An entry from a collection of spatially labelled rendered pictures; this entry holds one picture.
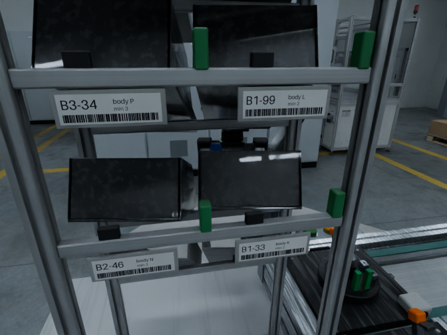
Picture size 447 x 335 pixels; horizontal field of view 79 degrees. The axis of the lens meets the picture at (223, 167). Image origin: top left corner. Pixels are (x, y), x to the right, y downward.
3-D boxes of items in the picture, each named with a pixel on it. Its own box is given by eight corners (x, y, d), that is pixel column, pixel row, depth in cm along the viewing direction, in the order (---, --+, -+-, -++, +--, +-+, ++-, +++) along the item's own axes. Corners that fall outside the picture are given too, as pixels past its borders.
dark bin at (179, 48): (130, 132, 53) (131, 95, 54) (197, 132, 53) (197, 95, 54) (30, 75, 25) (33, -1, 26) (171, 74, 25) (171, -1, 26)
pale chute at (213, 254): (208, 262, 71) (208, 244, 72) (259, 262, 71) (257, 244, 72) (201, 249, 45) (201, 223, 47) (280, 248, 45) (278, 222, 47)
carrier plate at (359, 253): (281, 260, 77) (282, 254, 76) (357, 250, 81) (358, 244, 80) (327, 340, 55) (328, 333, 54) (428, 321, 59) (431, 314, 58)
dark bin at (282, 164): (207, 198, 62) (207, 165, 62) (265, 197, 62) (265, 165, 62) (197, 209, 34) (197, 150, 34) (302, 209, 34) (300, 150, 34)
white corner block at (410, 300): (394, 307, 62) (398, 294, 61) (411, 304, 63) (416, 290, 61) (410, 325, 58) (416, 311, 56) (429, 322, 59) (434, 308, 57)
